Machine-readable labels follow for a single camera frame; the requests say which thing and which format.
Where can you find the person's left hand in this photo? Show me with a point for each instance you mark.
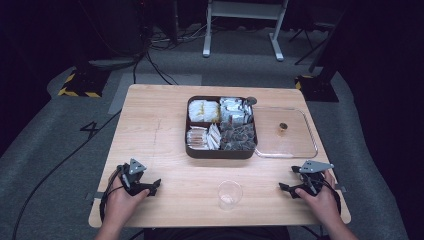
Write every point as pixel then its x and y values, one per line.
pixel 121 205

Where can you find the brown compartment box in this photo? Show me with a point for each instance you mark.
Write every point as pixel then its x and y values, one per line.
pixel 220 154

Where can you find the pile of white yellow packets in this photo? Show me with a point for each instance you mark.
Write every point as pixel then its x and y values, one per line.
pixel 203 111

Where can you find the grey table bracket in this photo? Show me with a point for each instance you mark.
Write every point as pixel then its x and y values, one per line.
pixel 93 196
pixel 340 188

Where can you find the pile of silver foil packets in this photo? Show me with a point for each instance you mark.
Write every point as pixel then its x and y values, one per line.
pixel 235 109

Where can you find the row of white sachets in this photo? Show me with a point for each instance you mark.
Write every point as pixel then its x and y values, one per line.
pixel 214 136

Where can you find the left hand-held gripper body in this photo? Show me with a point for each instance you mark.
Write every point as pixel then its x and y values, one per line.
pixel 130 178

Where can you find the person's dark clothing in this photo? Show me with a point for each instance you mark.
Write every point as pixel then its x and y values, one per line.
pixel 216 234

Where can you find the person's right hand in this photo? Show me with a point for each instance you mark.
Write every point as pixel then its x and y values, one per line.
pixel 320 205

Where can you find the clear plastic lid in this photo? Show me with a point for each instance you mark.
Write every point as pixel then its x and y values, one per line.
pixel 286 140

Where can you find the row of clear stick sachets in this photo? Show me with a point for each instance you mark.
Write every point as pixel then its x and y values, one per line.
pixel 197 138

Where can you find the white metal table frame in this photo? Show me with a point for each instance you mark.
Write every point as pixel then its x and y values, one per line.
pixel 245 11

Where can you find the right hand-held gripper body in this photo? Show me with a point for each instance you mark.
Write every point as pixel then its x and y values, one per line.
pixel 313 175

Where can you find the clear plastic cup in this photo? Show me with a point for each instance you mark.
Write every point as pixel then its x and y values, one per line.
pixel 229 195

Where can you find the pile of dark grey packets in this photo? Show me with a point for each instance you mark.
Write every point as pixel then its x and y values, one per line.
pixel 238 136

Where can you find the black yellow striped stand base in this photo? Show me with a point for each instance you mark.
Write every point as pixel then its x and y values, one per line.
pixel 85 83
pixel 316 88

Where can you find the black tripod stand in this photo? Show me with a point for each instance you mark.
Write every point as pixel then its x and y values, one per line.
pixel 308 36

